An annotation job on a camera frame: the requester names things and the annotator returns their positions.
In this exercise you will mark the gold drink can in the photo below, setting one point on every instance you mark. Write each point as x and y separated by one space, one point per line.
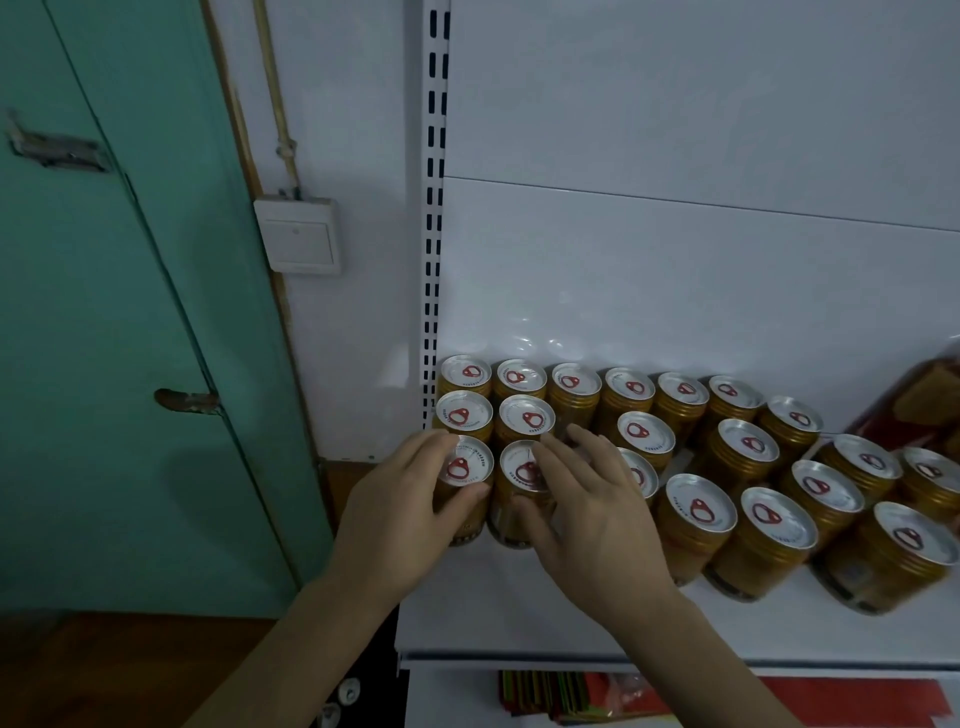
471 466
516 463

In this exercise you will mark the person's left hand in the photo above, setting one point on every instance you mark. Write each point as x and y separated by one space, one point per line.
390 510

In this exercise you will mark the white metal shelf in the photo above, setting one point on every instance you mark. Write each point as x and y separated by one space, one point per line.
675 262

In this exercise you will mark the pile of colourful packets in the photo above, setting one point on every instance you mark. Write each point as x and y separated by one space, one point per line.
570 697

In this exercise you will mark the metal door latch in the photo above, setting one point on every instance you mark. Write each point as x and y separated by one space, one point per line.
54 147

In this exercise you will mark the person's right hand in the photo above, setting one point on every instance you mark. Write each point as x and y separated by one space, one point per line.
600 525

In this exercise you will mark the person's left thumb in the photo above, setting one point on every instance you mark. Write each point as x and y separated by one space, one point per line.
463 504

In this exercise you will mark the red flat box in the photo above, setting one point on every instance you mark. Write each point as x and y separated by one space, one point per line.
862 703

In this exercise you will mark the wooden door frame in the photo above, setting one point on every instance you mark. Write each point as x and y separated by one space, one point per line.
247 187

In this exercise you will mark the white slotted shelf upright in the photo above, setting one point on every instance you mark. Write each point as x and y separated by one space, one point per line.
433 225

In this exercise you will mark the person's left forearm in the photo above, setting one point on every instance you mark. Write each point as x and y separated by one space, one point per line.
300 645

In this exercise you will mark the beige wall conduit pipe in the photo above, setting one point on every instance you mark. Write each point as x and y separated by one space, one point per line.
274 97

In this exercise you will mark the person's right thumb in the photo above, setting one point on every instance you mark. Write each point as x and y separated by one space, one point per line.
534 526

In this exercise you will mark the green door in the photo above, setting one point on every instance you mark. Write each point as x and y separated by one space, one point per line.
112 337

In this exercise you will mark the person's right forearm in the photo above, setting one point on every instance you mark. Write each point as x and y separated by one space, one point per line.
697 667

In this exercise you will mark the group of gold cans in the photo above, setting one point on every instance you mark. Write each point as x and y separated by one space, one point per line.
776 517

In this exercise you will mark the red snack packet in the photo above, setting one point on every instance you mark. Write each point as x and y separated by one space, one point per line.
916 401

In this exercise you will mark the person's right middle finger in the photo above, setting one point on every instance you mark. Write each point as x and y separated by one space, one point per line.
596 450

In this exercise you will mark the white wall switch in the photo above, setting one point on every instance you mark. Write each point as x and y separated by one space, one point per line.
298 234

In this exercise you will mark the white bottle cap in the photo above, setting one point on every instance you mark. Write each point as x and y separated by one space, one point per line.
327 716
349 691

